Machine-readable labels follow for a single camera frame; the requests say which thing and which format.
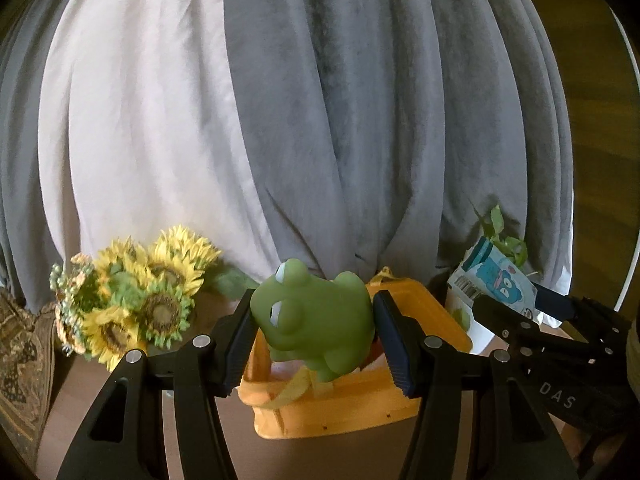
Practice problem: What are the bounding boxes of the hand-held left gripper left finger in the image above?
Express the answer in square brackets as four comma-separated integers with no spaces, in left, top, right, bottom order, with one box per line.
[55,287,259,480]

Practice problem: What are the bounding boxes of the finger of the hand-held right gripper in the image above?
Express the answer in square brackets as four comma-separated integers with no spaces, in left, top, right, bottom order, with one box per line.
[472,293,587,362]
[531,284,627,343]

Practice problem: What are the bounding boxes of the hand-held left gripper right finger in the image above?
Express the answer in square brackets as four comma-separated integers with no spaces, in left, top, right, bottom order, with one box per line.
[372,289,581,480]

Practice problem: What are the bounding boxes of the blue printed tissue packet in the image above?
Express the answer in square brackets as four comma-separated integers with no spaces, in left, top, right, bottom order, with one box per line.
[446,236,540,327]

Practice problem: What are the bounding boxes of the green rubber frog toy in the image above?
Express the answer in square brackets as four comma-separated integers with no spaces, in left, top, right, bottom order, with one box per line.
[249,258,377,384]

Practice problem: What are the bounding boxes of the orange plastic crate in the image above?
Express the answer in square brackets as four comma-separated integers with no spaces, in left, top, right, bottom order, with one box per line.
[237,266,474,442]

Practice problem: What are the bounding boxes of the green plant in white pot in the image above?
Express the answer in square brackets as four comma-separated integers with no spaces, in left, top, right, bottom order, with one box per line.
[444,204,542,357]

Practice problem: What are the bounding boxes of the sunflower bouquet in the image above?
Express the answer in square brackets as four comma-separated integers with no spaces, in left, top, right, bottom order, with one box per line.
[49,225,223,372]

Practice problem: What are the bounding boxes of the patterned brown cushion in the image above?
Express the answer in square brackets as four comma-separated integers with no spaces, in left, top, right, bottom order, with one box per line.
[0,287,57,458]

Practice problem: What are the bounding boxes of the grey curtain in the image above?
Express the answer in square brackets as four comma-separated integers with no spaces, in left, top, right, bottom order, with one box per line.
[222,0,575,291]

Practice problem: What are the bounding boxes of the white curtain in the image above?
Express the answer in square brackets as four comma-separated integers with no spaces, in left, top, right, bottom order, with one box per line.
[37,0,281,286]

